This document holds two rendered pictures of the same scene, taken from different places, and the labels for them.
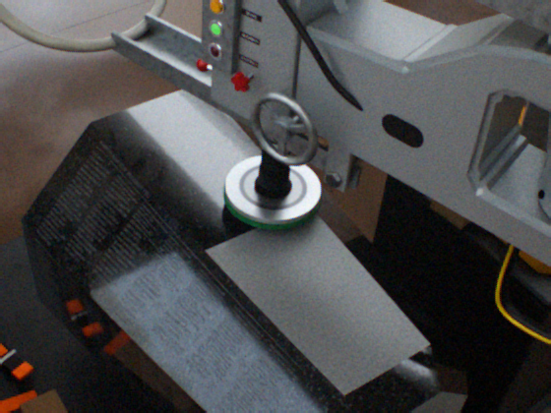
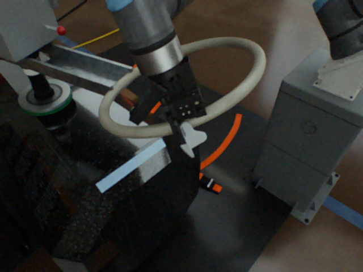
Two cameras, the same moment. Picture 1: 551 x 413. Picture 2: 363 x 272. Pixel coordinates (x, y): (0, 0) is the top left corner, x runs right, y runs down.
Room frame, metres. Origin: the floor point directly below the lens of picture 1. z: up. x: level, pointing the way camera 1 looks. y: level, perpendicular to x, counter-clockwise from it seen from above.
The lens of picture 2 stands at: (2.40, 0.47, 1.68)
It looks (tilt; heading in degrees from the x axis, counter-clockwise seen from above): 48 degrees down; 173
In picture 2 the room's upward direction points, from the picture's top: straight up
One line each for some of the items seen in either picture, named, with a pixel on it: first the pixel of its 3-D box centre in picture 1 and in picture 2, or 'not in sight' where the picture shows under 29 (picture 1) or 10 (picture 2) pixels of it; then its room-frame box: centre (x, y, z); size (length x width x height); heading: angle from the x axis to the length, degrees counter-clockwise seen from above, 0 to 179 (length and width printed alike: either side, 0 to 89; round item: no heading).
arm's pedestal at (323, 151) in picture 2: not in sight; (309, 137); (1.36, 1.36, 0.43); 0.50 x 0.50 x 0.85; 41
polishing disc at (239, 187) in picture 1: (273, 188); (45, 94); (1.36, 0.00, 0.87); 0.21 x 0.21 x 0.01
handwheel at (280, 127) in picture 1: (295, 120); not in sight; (1.19, -0.03, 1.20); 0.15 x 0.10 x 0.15; 55
